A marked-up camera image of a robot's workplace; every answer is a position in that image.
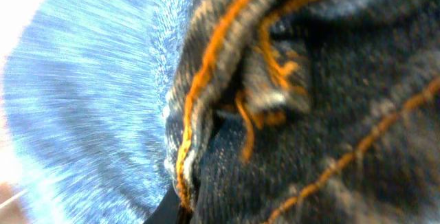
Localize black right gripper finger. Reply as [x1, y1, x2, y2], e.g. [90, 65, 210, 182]
[143, 185, 193, 224]

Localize blue denim jeans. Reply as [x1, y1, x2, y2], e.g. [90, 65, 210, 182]
[2, 0, 439, 223]

